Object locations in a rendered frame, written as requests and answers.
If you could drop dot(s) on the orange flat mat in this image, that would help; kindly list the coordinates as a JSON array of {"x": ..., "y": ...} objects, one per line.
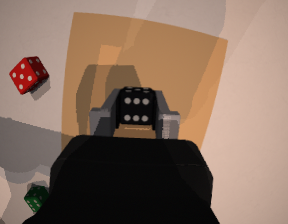
[{"x": 107, "y": 52}]

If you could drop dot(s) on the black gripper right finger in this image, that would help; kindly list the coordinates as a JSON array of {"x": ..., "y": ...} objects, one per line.
[{"x": 168, "y": 122}]

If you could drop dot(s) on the green die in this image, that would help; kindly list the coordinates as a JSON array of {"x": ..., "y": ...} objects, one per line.
[{"x": 35, "y": 197}]

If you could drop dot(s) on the black die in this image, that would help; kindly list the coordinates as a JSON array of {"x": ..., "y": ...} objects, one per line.
[{"x": 136, "y": 106}]

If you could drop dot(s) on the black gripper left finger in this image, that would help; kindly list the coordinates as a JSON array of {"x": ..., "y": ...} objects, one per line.
[{"x": 104, "y": 120}]

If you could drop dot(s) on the red die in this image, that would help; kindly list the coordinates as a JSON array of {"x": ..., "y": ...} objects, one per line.
[{"x": 28, "y": 74}]

